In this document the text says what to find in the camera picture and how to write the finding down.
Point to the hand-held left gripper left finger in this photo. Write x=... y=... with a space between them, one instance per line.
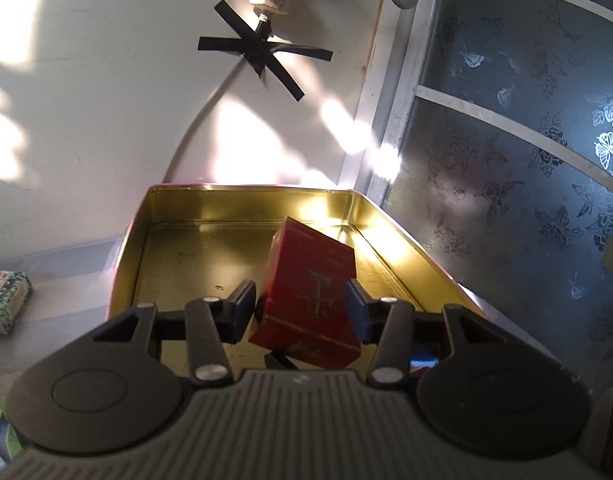
x=244 y=307

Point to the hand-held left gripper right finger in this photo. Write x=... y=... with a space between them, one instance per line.
x=357 y=310

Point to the red box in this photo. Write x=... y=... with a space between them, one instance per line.
x=306 y=280

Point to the pink biscuit tin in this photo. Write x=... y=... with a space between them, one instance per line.
x=211 y=240

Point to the small blue object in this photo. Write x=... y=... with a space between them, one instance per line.
x=424 y=362

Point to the green patterned packet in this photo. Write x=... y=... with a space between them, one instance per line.
x=6 y=300

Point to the black tape cross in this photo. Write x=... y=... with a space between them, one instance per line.
x=259 y=50

